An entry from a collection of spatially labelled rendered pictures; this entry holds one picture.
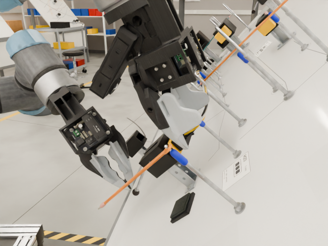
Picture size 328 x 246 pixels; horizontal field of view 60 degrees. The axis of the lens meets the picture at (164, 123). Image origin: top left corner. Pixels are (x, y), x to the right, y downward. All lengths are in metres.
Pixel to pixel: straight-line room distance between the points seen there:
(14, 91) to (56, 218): 1.64
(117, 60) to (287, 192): 0.25
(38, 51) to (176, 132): 0.32
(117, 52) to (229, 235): 0.25
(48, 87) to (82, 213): 1.71
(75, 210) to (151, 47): 1.95
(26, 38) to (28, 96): 0.12
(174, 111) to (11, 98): 0.38
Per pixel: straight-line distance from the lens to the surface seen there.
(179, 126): 0.39
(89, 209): 2.23
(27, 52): 0.59
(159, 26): 0.35
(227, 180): 0.39
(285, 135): 0.36
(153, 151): 0.44
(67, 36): 7.17
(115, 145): 0.55
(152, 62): 0.35
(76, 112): 0.54
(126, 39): 0.36
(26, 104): 0.67
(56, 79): 0.56
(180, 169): 0.48
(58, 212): 2.26
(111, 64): 0.39
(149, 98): 0.36
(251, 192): 0.33
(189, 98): 0.43
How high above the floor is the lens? 1.37
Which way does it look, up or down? 22 degrees down
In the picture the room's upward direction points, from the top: straight up
